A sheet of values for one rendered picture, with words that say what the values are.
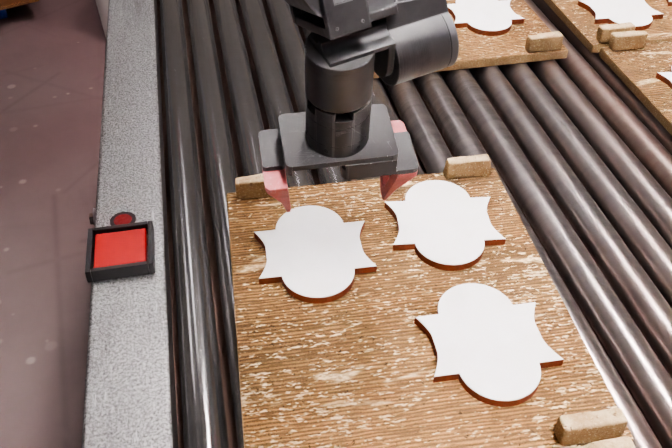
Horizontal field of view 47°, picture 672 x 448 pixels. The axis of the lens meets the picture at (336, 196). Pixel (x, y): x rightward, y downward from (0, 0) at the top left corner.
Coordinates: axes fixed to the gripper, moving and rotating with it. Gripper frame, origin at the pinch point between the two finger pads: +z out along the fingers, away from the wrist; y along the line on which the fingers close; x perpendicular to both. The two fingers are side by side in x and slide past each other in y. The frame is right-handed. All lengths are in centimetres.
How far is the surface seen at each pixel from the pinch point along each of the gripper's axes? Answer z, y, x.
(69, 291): 123, 61, -72
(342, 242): 12.1, -1.4, -2.5
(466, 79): 23, -27, -38
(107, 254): 14.2, 25.6, -6.3
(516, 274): 11.9, -19.8, 4.8
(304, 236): 12.4, 2.8, -4.2
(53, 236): 128, 68, -96
